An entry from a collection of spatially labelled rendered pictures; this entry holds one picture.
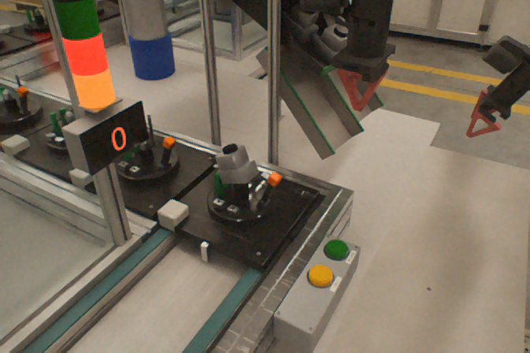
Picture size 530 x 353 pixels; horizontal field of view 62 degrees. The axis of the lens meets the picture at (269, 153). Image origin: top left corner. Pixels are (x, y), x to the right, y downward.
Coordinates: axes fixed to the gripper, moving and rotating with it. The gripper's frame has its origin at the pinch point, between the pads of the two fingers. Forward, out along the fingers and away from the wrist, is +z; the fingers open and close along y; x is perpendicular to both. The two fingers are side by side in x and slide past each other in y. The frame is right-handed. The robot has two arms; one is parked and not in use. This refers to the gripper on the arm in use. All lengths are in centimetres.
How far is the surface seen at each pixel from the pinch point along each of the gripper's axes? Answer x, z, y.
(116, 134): -29.0, 1.7, 24.5
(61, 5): -31.0, -17.7, 26.7
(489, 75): 5, 122, -339
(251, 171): -17.6, 16.6, 5.1
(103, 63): -29.3, -9.3, 23.7
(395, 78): -63, 123, -291
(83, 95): -31.2, -5.1, 26.7
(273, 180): -12.1, 15.9, 6.0
